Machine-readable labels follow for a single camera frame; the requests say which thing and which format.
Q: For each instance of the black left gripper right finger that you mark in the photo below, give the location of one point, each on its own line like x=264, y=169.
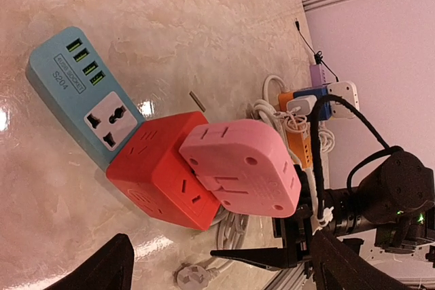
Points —
x=336, y=266

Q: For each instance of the pink plug adapter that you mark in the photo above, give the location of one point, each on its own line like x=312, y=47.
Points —
x=246, y=166

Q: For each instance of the purple power strip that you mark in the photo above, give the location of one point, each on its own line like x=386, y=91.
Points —
x=318, y=75

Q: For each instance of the red cube socket adapter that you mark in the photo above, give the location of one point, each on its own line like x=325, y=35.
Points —
x=150, y=171

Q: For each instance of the blue cube adapter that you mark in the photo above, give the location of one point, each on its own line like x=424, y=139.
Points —
x=325, y=111

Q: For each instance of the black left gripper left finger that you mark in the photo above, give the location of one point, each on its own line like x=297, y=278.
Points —
x=111, y=267

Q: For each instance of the orange power strip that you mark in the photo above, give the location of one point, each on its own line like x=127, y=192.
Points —
x=299, y=142

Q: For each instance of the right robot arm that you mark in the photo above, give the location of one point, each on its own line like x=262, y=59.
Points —
x=396, y=200

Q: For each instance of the light blue power strip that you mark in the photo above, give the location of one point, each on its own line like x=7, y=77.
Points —
x=84, y=96

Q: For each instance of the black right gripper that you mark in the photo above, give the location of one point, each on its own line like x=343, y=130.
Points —
x=296, y=233

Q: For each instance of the white usb charger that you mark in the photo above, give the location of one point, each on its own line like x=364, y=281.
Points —
x=301, y=105

